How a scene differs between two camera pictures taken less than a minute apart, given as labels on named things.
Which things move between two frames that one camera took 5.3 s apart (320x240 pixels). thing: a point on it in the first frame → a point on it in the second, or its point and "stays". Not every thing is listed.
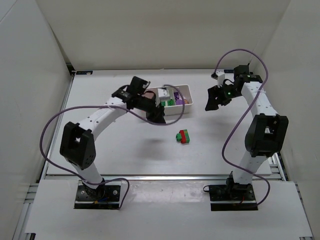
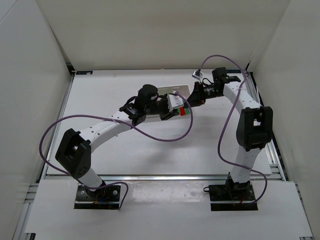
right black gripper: [217, 94] → [197, 92]
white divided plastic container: [171, 98] stays
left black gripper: [153, 107] → [164, 107]
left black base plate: [107, 196] stays
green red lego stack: [183, 136] → [183, 111]
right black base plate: [233, 192] stays
